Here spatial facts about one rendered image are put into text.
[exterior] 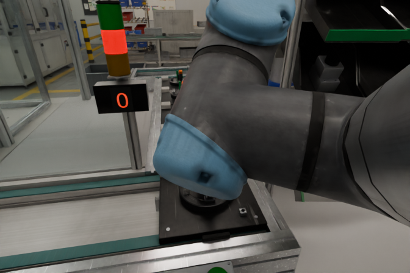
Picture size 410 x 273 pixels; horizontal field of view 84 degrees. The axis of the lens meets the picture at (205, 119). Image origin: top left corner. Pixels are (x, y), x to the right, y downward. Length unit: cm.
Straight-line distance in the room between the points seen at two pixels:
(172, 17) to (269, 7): 757
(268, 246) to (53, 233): 50
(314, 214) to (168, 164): 67
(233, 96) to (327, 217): 67
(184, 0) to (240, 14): 1078
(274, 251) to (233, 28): 45
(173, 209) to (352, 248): 46
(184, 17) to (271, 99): 762
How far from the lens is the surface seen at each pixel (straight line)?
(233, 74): 18
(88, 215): 71
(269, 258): 56
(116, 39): 56
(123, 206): 70
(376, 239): 80
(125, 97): 58
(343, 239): 76
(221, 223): 56
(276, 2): 21
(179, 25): 777
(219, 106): 16
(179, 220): 57
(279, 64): 139
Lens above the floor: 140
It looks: 26 degrees down
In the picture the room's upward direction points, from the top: straight up
